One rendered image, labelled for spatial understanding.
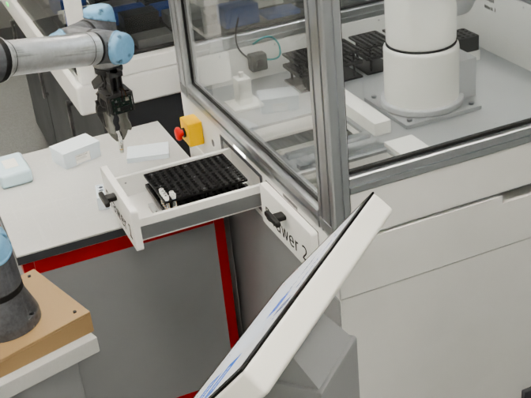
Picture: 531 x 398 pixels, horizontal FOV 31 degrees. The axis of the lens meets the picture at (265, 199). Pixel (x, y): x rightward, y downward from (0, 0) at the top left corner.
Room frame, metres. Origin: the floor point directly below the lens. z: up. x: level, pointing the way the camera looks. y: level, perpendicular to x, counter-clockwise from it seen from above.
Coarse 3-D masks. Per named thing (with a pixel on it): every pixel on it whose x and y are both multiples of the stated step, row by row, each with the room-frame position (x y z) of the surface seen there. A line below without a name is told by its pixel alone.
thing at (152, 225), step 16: (192, 160) 2.32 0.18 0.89; (240, 160) 2.29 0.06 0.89; (128, 176) 2.25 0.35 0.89; (256, 176) 2.19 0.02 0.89; (128, 192) 2.25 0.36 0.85; (144, 192) 2.26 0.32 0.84; (240, 192) 2.11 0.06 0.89; (256, 192) 2.12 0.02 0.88; (144, 208) 2.17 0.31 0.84; (160, 208) 2.16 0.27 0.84; (176, 208) 2.05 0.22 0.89; (192, 208) 2.06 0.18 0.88; (208, 208) 2.07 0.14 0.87; (224, 208) 2.09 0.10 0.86; (240, 208) 2.10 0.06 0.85; (144, 224) 2.02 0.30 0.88; (160, 224) 2.03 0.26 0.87; (176, 224) 2.04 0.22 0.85; (192, 224) 2.06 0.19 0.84
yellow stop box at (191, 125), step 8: (184, 120) 2.54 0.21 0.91; (192, 120) 2.53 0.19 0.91; (184, 128) 2.53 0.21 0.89; (192, 128) 2.51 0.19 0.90; (200, 128) 2.52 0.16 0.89; (184, 136) 2.52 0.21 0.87; (192, 136) 2.51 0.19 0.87; (200, 136) 2.51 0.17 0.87; (192, 144) 2.50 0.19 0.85; (200, 144) 2.51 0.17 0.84
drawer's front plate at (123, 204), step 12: (108, 168) 2.24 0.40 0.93; (108, 180) 2.18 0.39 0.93; (108, 192) 2.21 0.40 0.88; (120, 192) 2.10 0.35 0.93; (120, 204) 2.08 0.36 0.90; (132, 204) 2.03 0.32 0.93; (120, 216) 2.11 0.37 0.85; (132, 216) 1.99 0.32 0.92; (132, 228) 2.00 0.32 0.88; (132, 240) 2.02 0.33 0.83
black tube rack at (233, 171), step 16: (208, 160) 2.29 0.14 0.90; (224, 160) 2.27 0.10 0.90; (160, 176) 2.22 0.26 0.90; (176, 176) 2.21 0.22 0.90; (192, 176) 2.20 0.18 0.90; (208, 176) 2.19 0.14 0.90; (224, 176) 2.19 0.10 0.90; (240, 176) 2.18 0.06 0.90; (176, 192) 2.13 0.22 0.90; (192, 192) 2.11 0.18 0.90; (208, 192) 2.16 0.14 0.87; (224, 192) 2.15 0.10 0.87
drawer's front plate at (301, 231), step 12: (264, 192) 2.05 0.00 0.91; (276, 192) 2.02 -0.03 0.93; (264, 204) 2.06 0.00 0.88; (276, 204) 1.98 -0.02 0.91; (288, 204) 1.95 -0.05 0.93; (264, 216) 2.07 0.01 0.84; (288, 216) 1.92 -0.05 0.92; (300, 216) 1.89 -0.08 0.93; (276, 228) 2.00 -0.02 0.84; (288, 228) 1.92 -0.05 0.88; (300, 228) 1.86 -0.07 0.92; (312, 228) 1.83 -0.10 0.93; (288, 240) 1.93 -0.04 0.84; (300, 240) 1.86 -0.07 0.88; (312, 240) 1.81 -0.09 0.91; (300, 252) 1.87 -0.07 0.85; (312, 252) 1.81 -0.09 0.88
